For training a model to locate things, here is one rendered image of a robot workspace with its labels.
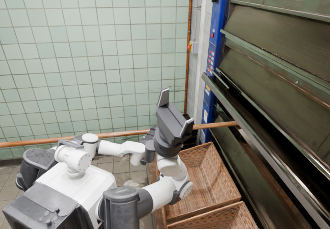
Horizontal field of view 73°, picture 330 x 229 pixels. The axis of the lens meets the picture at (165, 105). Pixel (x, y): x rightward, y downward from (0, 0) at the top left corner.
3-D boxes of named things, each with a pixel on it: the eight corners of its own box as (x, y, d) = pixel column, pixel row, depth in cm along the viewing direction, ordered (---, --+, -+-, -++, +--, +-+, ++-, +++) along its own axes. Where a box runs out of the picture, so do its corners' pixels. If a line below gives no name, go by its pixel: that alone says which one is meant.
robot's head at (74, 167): (80, 181, 74) (75, 161, 70) (59, 171, 78) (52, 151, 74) (94, 168, 80) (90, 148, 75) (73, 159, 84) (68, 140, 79)
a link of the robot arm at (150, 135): (148, 123, 135) (137, 134, 125) (162, 127, 131) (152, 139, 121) (149, 139, 141) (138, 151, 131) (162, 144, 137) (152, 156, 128)
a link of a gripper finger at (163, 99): (160, 92, 55) (158, 107, 60) (171, 88, 56) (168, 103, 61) (157, 88, 56) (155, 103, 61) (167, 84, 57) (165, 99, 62)
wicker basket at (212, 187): (209, 165, 197) (212, 140, 184) (236, 225, 149) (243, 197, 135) (154, 171, 191) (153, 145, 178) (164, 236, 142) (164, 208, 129)
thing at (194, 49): (196, 50, 218) (196, 40, 213) (199, 53, 209) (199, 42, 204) (188, 51, 217) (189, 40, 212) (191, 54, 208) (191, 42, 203)
